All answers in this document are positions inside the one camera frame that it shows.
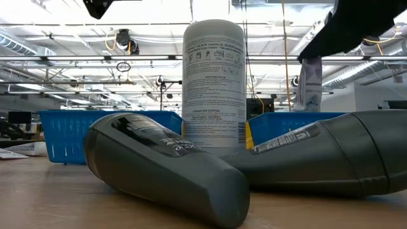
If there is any white flat package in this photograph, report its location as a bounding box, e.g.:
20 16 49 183
3 141 48 157
0 148 30 160

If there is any blue plastic slotted basket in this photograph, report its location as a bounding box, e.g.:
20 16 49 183
37 109 184 165
246 111 348 151

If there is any gray body wash bottle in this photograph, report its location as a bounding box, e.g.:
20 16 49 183
82 112 251 229
221 109 407 197

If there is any dark cluttered background desk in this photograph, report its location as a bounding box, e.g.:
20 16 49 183
0 111 44 149

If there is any yellow hanging cable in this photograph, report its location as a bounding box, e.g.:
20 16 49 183
280 0 292 112

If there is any black ceiling cord reel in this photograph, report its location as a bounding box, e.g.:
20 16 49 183
114 28 141 55

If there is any silver ceiling air duct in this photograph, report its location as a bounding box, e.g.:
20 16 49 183
322 38 407 89
0 33 57 59

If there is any black background monitor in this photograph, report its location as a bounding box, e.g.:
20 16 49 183
246 97 275 120

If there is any white wipes canister yellow label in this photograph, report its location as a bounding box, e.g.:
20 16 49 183
181 18 248 157

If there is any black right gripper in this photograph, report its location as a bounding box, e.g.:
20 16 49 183
297 0 407 61

